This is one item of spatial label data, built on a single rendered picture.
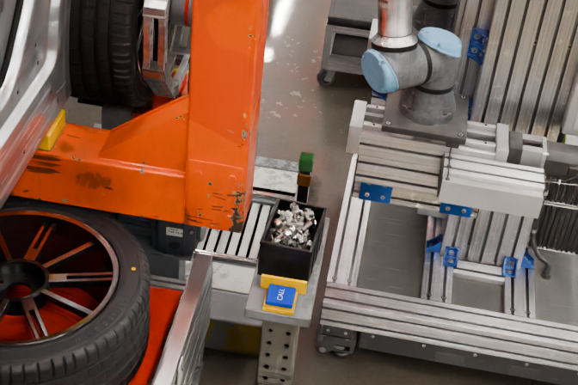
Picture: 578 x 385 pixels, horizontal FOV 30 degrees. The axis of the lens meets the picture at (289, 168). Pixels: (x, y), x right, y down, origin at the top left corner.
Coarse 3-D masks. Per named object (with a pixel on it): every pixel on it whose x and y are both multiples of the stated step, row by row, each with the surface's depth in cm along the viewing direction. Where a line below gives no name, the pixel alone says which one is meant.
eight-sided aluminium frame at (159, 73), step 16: (144, 0) 293; (160, 0) 292; (144, 16) 294; (160, 16) 293; (144, 32) 297; (160, 32) 296; (176, 32) 343; (144, 48) 300; (160, 48) 299; (176, 48) 342; (144, 64) 303; (160, 64) 302; (176, 64) 343; (144, 80) 308; (160, 80) 306; (176, 80) 328
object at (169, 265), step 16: (128, 224) 318; (144, 224) 318; (160, 224) 315; (176, 224) 314; (144, 240) 326; (160, 240) 318; (176, 240) 317; (192, 240) 317; (160, 256) 322; (176, 256) 322; (192, 256) 322; (160, 272) 326; (176, 272) 325
